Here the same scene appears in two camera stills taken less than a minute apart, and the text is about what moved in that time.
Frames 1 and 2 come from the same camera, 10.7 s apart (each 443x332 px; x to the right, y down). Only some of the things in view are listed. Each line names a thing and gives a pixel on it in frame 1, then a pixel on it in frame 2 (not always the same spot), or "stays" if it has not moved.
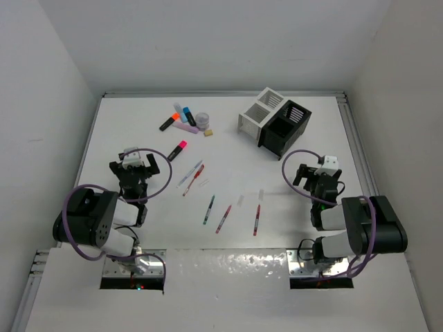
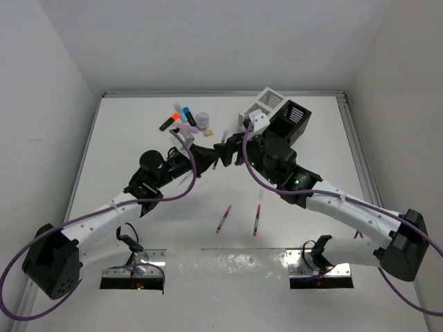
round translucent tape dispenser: (202, 120) stays
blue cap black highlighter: (190, 116) stays
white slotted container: (251, 122) stays
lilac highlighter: (185, 126) stays
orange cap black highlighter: (174, 117) stays
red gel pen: (223, 220) stays
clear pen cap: (239, 203) to (225, 135)
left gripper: (149, 170) to (203, 157)
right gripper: (306, 172) to (227, 149)
